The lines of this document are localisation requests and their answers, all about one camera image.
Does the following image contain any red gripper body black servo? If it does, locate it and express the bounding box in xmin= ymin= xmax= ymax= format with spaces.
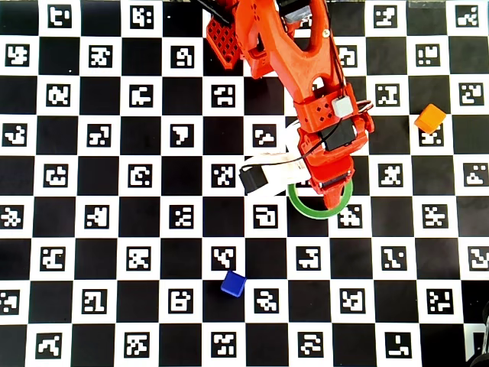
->
xmin=297 ymin=112 xmax=375 ymax=188

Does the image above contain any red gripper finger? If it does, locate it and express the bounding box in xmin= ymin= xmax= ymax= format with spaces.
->
xmin=319 ymin=171 xmax=355 ymax=212

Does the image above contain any orange cube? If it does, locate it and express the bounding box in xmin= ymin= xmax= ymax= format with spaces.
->
xmin=414 ymin=102 xmax=448 ymax=135

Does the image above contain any blue cube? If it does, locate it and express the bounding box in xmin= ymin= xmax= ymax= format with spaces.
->
xmin=220 ymin=270 xmax=248 ymax=298

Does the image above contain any red robot base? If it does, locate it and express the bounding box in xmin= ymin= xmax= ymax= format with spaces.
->
xmin=205 ymin=15 xmax=245 ymax=70

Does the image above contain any small grey square block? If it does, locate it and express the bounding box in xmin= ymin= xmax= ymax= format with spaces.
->
xmin=331 ymin=95 xmax=355 ymax=118

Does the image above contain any black white marker checkerboard mat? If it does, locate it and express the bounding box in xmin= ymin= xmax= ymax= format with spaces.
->
xmin=0 ymin=0 xmax=489 ymax=367

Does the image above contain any green flat ring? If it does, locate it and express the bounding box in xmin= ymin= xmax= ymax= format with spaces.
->
xmin=287 ymin=179 xmax=355 ymax=221

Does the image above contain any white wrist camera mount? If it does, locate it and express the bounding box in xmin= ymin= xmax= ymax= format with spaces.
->
xmin=240 ymin=125 xmax=311 ymax=196

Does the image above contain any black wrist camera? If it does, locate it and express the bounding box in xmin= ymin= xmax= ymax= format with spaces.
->
xmin=238 ymin=167 xmax=270 ymax=196

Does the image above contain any black cable behind base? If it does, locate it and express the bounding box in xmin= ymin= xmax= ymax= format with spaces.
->
xmin=194 ymin=0 xmax=232 ymax=26

